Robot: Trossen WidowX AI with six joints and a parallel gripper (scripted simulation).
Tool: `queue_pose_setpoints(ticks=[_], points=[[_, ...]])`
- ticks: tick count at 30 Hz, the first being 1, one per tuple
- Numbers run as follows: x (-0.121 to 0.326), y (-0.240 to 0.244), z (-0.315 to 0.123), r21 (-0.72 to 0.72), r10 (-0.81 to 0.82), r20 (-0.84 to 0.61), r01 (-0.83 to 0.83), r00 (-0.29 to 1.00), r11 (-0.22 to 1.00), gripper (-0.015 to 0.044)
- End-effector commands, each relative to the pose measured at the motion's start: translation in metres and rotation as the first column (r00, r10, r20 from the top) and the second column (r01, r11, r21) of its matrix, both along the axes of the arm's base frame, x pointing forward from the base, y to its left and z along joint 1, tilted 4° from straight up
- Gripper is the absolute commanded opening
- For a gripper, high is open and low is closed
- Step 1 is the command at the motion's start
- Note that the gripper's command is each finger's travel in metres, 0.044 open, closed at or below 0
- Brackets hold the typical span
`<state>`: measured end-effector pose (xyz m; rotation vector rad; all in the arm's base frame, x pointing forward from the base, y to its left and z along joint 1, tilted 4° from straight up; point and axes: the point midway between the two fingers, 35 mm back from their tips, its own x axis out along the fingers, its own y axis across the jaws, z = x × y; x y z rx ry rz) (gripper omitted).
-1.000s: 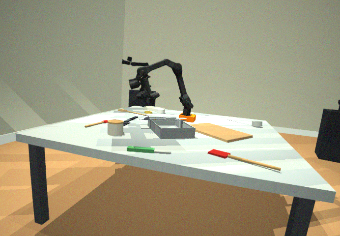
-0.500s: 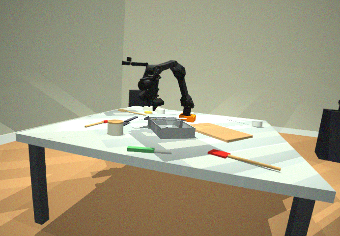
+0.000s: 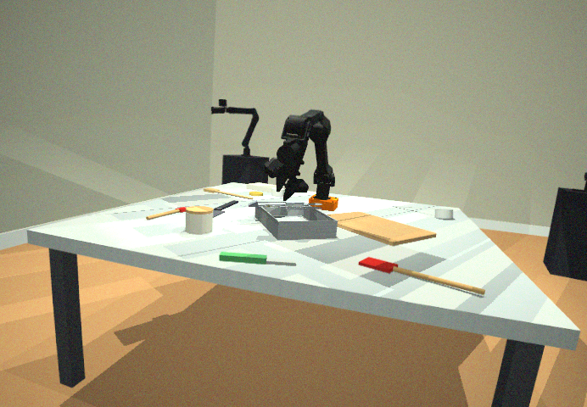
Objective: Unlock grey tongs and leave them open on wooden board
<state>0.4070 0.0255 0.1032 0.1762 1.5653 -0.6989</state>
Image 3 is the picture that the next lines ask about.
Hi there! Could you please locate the red spatula with wooden handle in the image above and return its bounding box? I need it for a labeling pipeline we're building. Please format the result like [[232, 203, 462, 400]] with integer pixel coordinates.
[[359, 257, 485, 295]]

